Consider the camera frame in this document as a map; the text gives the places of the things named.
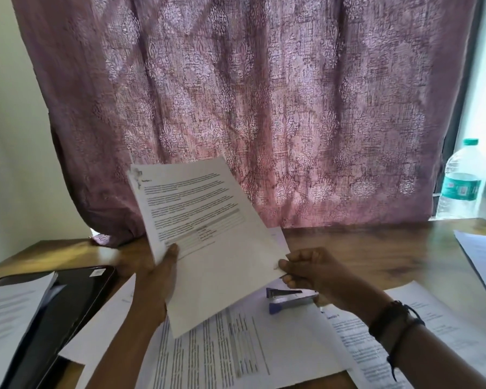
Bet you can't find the person's left forearm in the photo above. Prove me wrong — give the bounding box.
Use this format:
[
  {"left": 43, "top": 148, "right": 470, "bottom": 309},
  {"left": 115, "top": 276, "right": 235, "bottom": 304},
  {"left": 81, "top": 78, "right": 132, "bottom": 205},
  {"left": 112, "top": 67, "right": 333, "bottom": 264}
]
[{"left": 84, "top": 308, "right": 167, "bottom": 389}]

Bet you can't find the person's left hand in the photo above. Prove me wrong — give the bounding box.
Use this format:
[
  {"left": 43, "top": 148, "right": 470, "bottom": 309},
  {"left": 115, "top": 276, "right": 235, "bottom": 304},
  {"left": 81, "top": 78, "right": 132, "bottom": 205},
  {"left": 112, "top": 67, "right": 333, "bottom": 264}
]
[{"left": 130, "top": 243, "right": 180, "bottom": 320}]

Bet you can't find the printed paper with table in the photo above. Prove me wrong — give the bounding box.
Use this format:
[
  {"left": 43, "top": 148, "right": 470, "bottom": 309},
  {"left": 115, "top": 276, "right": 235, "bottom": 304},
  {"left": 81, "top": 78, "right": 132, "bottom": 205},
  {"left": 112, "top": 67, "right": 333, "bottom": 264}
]
[{"left": 135, "top": 293, "right": 351, "bottom": 389}]

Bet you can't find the clear plastic water bottle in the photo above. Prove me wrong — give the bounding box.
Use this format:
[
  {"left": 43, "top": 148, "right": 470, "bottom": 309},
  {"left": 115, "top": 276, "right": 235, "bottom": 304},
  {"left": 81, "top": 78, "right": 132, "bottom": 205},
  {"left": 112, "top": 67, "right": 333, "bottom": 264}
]
[{"left": 435, "top": 138, "right": 486, "bottom": 221}]

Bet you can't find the black thread wristband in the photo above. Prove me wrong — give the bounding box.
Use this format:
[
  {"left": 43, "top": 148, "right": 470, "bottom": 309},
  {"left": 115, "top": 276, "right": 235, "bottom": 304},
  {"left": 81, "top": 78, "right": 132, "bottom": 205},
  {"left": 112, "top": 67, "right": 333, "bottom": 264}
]
[{"left": 367, "top": 300, "right": 426, "bottom": 382}]

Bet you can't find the person's right forearm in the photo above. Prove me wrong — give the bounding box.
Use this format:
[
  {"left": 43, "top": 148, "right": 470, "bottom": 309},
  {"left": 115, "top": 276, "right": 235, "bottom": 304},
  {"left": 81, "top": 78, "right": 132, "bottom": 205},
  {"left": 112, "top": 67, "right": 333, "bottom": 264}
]
[{"left": 369, "top": 300, "right": 486, "bottom": 389}]

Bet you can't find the mauve patterned curtain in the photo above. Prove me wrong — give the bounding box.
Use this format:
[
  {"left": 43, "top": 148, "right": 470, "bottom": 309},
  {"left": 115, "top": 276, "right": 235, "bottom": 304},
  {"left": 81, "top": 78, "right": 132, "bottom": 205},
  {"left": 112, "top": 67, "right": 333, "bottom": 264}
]
[{"left": 10, "top": 0, "right": 481, "bottom": 248}]

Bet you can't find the blank white paper sheet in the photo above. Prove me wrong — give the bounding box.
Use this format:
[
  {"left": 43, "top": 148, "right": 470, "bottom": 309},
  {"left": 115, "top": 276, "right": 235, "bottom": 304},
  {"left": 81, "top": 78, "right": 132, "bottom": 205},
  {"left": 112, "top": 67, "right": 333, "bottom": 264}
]
[{"left": 58, "top": 273, "right": 137, "bottom": 366}]

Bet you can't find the blue and silver stapler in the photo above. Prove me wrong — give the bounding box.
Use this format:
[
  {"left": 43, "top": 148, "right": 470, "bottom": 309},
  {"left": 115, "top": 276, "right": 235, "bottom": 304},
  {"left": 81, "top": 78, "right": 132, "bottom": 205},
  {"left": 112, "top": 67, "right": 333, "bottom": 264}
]
[{"left": 266, "top": 287, "right": 320, "bottom": 315}]

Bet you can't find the stack of printed papers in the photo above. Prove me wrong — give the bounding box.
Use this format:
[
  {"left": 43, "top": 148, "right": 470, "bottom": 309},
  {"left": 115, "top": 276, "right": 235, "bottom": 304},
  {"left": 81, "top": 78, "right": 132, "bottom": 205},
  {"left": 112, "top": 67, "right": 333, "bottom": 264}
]
[{"left": 0, "top": 271, "right": 58, "bottom": 389}]

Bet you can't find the person's right hand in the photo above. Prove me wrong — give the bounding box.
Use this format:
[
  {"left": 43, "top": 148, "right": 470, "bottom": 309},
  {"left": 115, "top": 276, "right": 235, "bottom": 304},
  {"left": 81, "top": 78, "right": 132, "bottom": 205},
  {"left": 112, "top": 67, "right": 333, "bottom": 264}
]
[{"left": 278, "top": 247, "right": 383, "bottom": 320}]

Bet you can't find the printed white paper sheet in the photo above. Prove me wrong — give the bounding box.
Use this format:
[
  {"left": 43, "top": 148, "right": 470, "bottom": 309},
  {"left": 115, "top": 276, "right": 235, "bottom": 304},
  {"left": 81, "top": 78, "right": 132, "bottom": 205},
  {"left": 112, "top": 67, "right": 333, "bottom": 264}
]
[{"left": 127, "top": 156, "right": 291, "bottom": 339}]

